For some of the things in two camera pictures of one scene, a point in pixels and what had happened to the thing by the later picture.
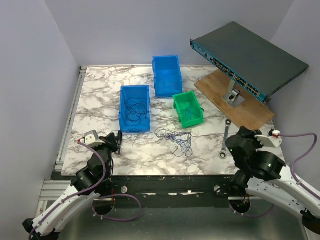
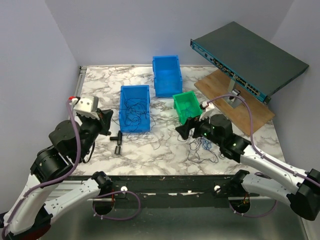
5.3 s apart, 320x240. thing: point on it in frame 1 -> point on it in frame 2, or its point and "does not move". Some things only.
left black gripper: (110, 142) -> (104, 121)
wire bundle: (183, 140) -> (200, 149)
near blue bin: (134, 112) does not move
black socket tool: (119, 140) does not move
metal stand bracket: (233, 98) does not move
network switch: (247, 60) does not move
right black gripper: (245, 132) -> (185, 129)
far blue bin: (167, 76) does not move
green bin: (188, 109) does not move
